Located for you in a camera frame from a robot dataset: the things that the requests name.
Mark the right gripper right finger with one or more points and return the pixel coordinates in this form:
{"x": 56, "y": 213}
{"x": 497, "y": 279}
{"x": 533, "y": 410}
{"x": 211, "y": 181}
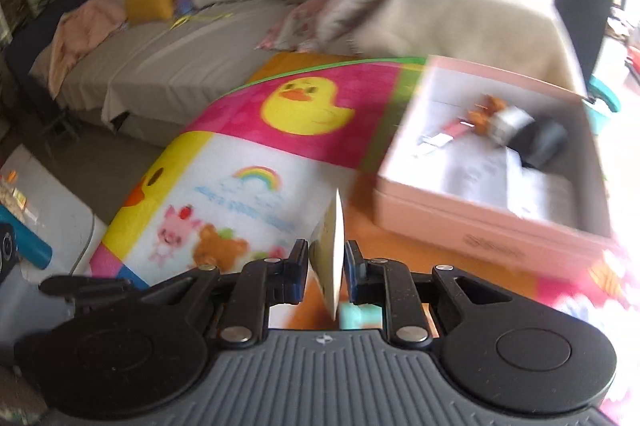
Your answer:
{"x": 389, "y": 285}

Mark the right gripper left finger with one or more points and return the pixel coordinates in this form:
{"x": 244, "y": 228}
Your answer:
{"x": 261, "y": 285}

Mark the teal plastic crank handle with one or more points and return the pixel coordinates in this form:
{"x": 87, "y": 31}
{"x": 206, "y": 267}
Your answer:
{"x": 354, "y": 317}

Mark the white cream tube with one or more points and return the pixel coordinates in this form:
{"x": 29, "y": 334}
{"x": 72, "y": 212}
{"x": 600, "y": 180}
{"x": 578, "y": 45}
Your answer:
{"x": 326, "y": 253}

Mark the brown bear figurine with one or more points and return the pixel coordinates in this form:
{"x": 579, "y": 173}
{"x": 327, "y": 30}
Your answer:
{"x": 482, "y": 112}

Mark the white charger box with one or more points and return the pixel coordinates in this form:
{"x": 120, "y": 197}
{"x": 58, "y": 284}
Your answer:
{"x": 505, "y": 124}

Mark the colourful cartoon play mat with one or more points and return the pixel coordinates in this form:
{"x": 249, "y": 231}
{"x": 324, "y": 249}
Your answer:
{"x": 257, "y": 169}

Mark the pink cardboard box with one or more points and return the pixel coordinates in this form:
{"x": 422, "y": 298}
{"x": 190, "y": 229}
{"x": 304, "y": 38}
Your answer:
{"x": 408, "y": 197}

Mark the white storage bin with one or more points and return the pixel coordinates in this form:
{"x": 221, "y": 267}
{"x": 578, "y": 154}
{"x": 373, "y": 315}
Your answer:
{"x": 54, "y": 233}

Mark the beige sofa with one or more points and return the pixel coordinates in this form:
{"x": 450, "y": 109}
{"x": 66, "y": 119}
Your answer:
{"x": 137, "y": 61}

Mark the teal plastic basin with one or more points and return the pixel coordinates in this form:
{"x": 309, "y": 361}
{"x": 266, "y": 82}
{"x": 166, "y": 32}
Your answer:
{"x": 598, "y": 90}

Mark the yellow cushion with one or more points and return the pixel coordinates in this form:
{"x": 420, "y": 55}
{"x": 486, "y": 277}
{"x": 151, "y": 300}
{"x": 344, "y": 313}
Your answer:
{"x": 145, "y": 11}

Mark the pink cloth on sofa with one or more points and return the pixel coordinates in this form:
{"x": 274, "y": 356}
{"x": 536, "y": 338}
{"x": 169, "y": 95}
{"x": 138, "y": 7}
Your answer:
{"x": 78, "y": 33}

